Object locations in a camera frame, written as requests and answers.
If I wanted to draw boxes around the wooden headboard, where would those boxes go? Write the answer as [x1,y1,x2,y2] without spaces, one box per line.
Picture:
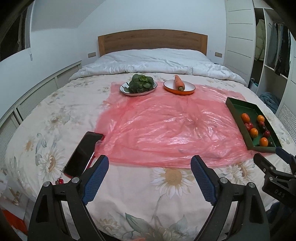
[98,29,208,57]

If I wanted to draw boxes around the blue blanket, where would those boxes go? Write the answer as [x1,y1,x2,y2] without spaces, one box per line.
[259,92,280,113]

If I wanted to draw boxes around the green leafy vegetable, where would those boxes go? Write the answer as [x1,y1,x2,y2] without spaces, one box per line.
[128,74,154,93]

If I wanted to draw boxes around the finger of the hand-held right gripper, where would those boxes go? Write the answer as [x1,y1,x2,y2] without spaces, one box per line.
[253,153,275,174]
[275,146,296,172]

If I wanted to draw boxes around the green tray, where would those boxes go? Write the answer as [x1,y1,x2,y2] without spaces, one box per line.
[226,97,282,153]

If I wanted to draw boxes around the carrot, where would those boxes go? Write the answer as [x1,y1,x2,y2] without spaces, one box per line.
[174,75,185,91]

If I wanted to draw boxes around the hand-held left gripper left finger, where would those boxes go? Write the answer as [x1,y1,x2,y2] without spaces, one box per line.
[27,155,110,241]

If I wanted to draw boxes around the orange box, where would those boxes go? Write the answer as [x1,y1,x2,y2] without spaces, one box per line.
[0,209,30,237]

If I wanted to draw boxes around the pale hanging jacket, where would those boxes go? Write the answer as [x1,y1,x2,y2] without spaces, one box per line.
[254,20,265,62]

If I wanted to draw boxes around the black smartphone red case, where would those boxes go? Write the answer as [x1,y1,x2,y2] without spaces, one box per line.
[63,131,104,179]

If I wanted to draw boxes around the dark hanging clothes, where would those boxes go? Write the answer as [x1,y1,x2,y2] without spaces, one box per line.
[266,22,292,76]

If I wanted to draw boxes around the white plate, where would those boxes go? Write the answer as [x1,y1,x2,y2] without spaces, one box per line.
[120,80,158,96]

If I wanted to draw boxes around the white wardrobe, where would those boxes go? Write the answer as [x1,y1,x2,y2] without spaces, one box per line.
[224,0,296,123]

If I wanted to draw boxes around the orange rimmed plate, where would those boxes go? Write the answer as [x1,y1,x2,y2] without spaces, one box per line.
[163,79,196,95]

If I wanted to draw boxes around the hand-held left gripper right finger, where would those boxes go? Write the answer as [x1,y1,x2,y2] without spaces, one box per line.
[190,155,270,241]

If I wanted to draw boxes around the white bag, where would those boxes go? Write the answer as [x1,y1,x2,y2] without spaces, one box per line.
[249,78,259,93]

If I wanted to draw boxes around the white duvet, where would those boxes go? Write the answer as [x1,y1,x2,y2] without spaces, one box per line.
[69,48,247,85]

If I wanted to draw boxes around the pink plastic sheet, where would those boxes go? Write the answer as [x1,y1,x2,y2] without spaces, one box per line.
[95,82,255,168]

